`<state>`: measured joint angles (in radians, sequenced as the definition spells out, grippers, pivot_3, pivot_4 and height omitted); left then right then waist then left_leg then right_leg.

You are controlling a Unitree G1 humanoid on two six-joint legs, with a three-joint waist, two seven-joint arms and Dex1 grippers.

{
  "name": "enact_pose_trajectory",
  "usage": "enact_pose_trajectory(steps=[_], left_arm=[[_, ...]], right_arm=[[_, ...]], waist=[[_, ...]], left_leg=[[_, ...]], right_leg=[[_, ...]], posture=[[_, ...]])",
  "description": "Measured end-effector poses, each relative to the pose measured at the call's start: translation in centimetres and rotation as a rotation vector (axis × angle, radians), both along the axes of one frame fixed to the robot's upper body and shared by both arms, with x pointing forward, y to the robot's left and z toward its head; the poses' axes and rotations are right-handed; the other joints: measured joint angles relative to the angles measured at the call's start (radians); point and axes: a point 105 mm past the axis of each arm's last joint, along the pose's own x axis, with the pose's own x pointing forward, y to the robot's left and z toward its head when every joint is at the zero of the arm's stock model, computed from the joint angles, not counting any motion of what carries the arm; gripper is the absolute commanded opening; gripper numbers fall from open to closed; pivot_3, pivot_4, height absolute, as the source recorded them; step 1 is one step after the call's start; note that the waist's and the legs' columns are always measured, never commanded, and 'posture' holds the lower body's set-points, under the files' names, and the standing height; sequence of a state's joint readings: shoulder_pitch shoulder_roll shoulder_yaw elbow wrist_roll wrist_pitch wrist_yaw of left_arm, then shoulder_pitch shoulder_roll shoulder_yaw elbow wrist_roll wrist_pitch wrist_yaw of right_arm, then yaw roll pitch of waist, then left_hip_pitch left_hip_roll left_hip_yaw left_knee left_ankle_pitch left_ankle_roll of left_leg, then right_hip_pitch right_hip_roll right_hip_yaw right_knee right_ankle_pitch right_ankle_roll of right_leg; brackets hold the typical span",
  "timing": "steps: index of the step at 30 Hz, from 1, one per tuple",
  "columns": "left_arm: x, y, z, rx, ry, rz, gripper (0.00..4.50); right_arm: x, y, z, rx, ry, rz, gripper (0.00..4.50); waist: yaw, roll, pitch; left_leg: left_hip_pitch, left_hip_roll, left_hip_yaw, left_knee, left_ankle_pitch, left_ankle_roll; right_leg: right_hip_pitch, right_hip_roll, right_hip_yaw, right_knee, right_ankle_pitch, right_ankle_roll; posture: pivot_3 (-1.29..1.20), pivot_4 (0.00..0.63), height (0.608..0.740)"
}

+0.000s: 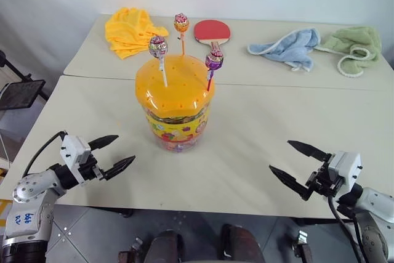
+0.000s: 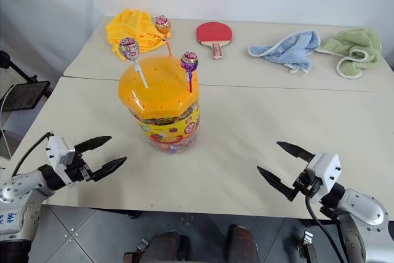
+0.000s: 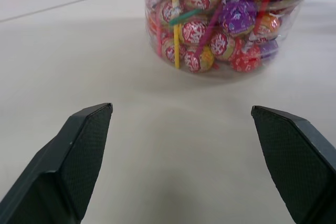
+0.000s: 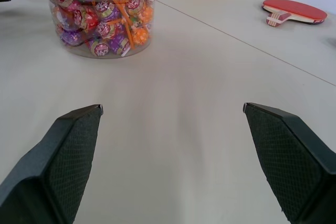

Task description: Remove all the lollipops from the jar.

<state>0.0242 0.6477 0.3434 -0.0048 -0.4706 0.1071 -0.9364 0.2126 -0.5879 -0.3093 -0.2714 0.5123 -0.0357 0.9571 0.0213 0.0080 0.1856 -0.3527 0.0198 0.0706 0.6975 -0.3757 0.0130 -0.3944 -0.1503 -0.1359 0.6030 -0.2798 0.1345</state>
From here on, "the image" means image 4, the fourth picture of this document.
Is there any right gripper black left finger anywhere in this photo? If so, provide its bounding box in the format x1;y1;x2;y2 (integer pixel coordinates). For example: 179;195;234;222
0;104;104;224

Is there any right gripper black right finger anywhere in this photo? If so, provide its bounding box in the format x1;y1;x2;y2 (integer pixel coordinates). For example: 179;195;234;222
243;102;336;224

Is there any red wrapped lollipop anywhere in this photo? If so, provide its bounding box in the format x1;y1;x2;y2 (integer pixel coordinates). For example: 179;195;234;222
73;7;99;32

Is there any purple wrapped lollipop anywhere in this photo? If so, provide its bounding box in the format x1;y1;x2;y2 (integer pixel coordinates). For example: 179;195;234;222
94;1;121;22
88;39;110;57
60;29;84;47

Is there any clear plastic lollipop jar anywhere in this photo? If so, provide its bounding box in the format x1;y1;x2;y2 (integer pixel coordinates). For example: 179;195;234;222
37;0;160;59

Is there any orange wrapped lollipop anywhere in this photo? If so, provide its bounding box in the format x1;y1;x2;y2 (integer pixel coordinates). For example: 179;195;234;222
130;26;150;46

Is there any red table tennis paddle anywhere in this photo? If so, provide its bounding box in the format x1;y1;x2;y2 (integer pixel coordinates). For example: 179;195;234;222
261;0;328;28

